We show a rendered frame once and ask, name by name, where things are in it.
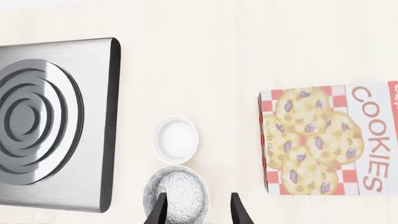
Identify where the patterned black bowl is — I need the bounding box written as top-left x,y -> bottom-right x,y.
142,165 -> 210,224

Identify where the white ramekin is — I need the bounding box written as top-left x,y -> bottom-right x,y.
152,116 -> 199,165

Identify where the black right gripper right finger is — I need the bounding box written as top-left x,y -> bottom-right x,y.
230,192 -> 257,224

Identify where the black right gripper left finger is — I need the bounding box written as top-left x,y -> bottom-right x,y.
145,192 -> 169,224

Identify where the flat stove plate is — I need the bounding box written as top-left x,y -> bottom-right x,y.
0,36 -> 122,213

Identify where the printed cookies box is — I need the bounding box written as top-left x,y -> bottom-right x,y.
257,80 -> 398,196

